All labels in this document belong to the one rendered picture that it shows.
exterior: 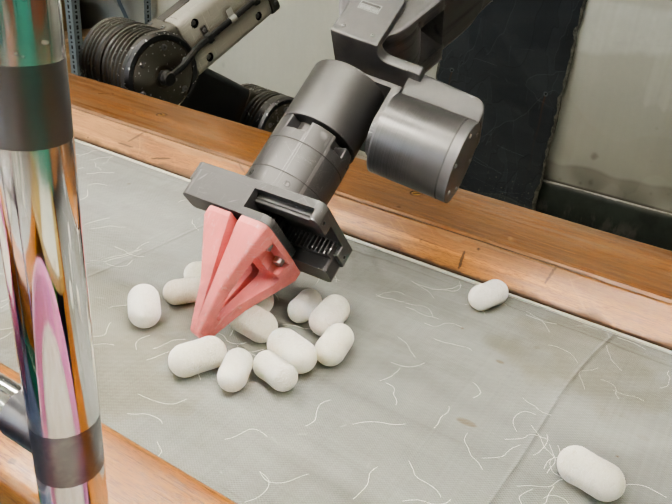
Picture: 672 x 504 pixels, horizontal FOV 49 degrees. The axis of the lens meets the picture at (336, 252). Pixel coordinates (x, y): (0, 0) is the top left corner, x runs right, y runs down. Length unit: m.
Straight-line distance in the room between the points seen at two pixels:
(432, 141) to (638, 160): 2.09
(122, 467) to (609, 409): 0.29
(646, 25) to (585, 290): 1.93
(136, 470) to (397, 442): 0.14
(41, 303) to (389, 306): 0.35
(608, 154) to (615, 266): 1.96
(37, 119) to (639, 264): 0.50
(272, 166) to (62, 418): 0.26
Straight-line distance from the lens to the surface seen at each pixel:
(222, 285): 0.45
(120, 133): 0.80
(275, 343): 0.46
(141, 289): 0.50
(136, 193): 0.70
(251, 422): 0.43
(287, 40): 2.99
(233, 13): 1.18
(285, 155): 0.47
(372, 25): 0.51
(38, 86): 0.20
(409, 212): 0.63
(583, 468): 0.41
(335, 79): 0.50
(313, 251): 0.47
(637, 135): 2.53
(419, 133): 0.47
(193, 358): 0.44
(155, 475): 0.36
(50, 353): 0.24
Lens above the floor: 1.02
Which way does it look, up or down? 28 degrees down
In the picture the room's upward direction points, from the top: 5 degrees clockwise
